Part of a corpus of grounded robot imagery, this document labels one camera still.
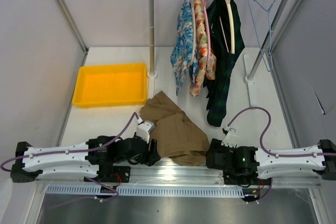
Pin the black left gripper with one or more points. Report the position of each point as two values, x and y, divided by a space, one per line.
153 156

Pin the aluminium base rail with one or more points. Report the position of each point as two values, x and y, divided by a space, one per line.
168 173

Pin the silver white clothes rack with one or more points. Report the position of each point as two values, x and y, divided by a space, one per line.
250 70

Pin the tan brown skirt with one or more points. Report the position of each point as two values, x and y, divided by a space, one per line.
177 136

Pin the blue wire hanger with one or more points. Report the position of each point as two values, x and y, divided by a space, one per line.
267 19

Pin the orange floral garment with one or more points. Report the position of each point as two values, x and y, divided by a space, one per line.
205 71

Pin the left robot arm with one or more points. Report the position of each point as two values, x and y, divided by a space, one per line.
106 159

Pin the white slotted cable duct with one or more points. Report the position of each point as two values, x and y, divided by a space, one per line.
159 191

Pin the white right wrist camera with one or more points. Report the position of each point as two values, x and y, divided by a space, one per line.
230 138

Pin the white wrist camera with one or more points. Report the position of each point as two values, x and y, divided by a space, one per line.
230 138
144 129

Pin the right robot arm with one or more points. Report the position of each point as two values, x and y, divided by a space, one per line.
319 159

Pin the dark green plaid garment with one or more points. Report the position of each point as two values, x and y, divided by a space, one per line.
218 89

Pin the cream wooden hanger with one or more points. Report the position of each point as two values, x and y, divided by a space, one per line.
232 30

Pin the pink plastic hanger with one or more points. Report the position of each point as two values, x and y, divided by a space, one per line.
204 2

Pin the yellow plastic tray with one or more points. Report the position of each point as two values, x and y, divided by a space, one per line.
111 85

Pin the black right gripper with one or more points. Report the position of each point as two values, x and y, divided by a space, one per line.
216 146

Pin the blue floral garment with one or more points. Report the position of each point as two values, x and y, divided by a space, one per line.
183 57

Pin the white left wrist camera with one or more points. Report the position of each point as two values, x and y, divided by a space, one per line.
144 129

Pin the beige plastic hanger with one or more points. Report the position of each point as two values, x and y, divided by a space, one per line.
192 2

